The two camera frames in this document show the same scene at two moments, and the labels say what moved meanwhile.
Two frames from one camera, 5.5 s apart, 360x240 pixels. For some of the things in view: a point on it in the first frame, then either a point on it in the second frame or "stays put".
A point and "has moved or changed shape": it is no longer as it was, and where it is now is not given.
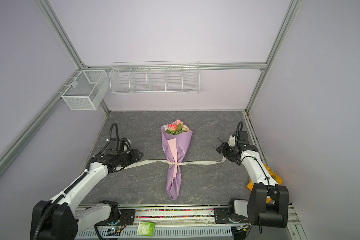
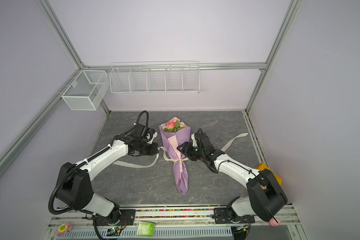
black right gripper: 223,148 to 187,149
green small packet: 145,228 stays put
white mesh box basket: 85,91 stays put
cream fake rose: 185,128 has moved or changed shape
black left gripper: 136,156 to 153,152
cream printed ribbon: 170,163 has moved or changed shape
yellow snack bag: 275,177 stays put
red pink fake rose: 172,127 has moved or changed shape
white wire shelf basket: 155,77 stays put
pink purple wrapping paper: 175,148 has moved or changed shape
